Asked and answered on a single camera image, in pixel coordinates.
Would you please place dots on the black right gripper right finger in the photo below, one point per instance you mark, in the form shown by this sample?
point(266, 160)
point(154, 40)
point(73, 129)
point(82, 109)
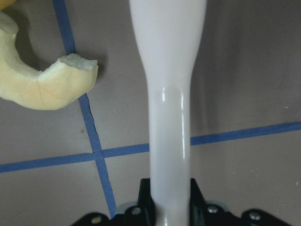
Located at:
point(197, 207)

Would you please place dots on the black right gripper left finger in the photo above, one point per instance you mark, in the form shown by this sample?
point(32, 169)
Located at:
point(147, 205)

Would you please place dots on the curved pale bread piece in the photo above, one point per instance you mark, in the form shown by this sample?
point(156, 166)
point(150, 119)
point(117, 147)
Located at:
point(59, 85)

